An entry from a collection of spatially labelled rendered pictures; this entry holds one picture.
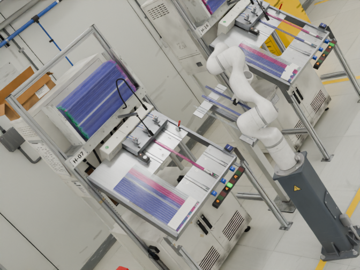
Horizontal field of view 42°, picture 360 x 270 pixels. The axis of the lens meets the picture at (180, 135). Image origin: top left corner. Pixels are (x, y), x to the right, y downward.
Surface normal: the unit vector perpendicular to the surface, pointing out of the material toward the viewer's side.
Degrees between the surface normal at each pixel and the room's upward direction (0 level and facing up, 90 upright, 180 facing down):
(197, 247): 90
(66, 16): 90
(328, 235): 88
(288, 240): 0
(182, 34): 90
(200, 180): 43
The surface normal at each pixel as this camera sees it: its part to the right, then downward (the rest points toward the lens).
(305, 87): 0.60, -0.05
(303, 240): -0.56, -0.74
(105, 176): 0.00, -0.58
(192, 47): -0.57, 0.67
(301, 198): -0.33, 0.61
